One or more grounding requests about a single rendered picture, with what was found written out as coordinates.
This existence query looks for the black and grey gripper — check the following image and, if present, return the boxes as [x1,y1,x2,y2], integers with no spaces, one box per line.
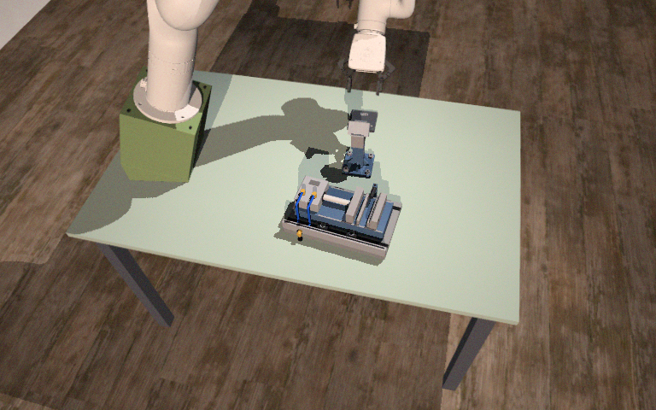
[337,32,395,95]

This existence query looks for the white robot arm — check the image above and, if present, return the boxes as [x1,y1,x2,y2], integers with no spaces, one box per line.
[133,0,415,124]

